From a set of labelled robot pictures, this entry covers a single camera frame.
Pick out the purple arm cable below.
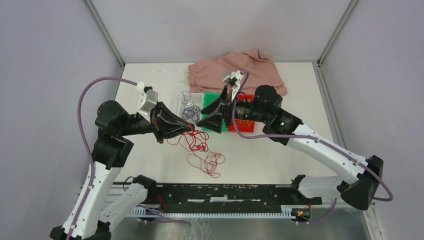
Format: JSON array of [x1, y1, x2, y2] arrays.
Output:
[[231, 71, 394, 226], [64, 76, 186, 240]]

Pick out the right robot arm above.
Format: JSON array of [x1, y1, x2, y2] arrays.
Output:
[[196, 85, 384, 211]]

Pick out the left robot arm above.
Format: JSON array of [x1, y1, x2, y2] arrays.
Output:
[[50, 100, 194, 240]]

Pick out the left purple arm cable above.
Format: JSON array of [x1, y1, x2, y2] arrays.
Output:
[[64, 76, 186, 240]]

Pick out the white drawstring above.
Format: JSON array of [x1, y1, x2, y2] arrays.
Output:
[[157, 69, 189, 83]]

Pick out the white cable duct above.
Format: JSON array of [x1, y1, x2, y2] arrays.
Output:
[[127, 206, 296, 220]]

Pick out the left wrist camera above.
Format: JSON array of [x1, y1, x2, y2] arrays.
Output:
[[136, 89, 158, 123]]

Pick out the green plastic bin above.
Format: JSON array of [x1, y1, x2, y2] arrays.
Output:
[[202, 93, 228, 132]]

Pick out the white plastic bin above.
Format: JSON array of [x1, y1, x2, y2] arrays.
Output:
[[176, 90, 204, 125]]

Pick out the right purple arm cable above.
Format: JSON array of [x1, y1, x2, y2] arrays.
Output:
[[231, 71, 394, 226]]

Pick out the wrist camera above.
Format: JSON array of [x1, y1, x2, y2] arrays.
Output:
[[136, 89, 158, 123], [222, 70, 248, 101]]

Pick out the red cable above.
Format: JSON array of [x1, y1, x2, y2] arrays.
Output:
[[166, 123, 226, 179]]

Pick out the pink cloth shorts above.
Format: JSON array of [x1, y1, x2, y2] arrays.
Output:
[[188, 49, 288, 96]]

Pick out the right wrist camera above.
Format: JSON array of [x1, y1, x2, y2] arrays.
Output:
[[222, 70, 248, 101]]

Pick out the red plastic bin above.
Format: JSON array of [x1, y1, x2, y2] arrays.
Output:
[[227, 93, 255, 133]]

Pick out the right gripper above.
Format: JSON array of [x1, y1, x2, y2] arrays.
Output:
[[196, 85, 270, 134]]

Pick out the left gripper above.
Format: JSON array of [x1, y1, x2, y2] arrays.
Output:
[[120, 99, 196, 142]]

